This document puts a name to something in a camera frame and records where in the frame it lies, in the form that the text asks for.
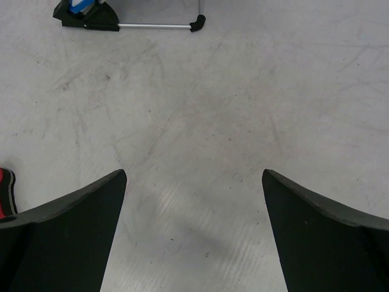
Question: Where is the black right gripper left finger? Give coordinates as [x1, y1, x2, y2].
[1, 169, 126, 291]

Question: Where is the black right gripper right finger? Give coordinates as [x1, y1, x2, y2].
[262, 169, 388, 291]

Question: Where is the red bone-shaped eraser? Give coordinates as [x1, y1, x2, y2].
[0, 168, 18, 219]

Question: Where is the blue-framed whiteboard with stand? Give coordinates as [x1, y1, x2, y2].
[53, 0, 206, 32]

